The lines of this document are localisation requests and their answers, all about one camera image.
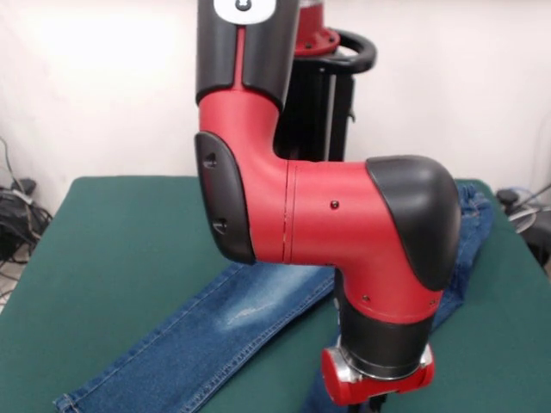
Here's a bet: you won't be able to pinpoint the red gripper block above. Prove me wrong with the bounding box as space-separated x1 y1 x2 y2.
320 343 436 408

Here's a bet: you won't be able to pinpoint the blue denim jeans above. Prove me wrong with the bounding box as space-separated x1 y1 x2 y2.
52 182 495 413

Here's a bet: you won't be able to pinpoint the dark green table cloth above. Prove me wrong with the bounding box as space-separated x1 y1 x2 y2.
0 175 551 413

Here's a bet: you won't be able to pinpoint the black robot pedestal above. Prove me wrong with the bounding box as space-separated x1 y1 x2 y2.
275 28 378 161

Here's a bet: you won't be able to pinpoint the tangle of black cables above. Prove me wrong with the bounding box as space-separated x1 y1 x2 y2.
0 137 55 302

